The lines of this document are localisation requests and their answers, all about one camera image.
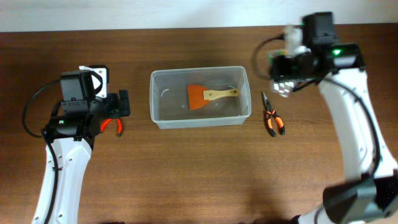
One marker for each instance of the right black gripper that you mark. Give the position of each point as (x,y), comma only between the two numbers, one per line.
(306,79)

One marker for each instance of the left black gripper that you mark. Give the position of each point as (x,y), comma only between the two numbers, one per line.
(115,99)

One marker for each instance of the red handled cutting pliers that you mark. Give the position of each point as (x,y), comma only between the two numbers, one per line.
(106,122)

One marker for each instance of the colourful screwdriver set case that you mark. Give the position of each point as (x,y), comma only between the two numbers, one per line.
(279,71)

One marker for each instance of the orange black needle-nose pliers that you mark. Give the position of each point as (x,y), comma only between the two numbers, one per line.
(269,114)

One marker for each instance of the orange scraper wooden handle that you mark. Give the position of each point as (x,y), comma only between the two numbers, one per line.
(199,96)

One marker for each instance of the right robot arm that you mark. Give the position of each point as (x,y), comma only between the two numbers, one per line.
(369,191)

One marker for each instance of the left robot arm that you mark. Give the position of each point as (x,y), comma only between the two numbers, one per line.
(85,110)

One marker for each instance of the clear plastic container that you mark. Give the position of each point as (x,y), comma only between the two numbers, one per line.
(169,105)

